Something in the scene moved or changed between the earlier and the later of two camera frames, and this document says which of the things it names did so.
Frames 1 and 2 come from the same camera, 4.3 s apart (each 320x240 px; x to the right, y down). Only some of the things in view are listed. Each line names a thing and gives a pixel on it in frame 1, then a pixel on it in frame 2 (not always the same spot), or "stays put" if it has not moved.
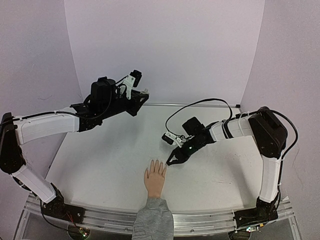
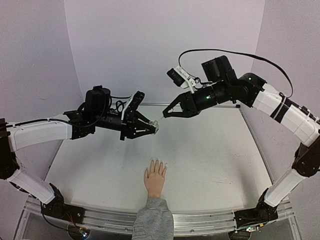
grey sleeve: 154,221 stays put
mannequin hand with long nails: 154,180 stays put
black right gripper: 186,149 → 190,103
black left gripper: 138,96 → 130,127
